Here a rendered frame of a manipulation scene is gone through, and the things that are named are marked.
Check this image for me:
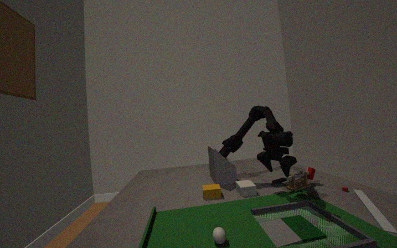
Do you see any grey ball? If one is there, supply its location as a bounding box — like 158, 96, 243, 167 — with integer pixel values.
212, 227, 226, 244

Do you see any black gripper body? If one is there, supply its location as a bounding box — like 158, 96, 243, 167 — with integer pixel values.
257, 145, 297, 167

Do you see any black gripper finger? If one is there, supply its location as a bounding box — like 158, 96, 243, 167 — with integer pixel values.
281, 166, 290, 178
260, 159, 273, 172

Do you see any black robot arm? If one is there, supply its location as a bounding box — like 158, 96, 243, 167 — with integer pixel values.
219, 105, 293, 158

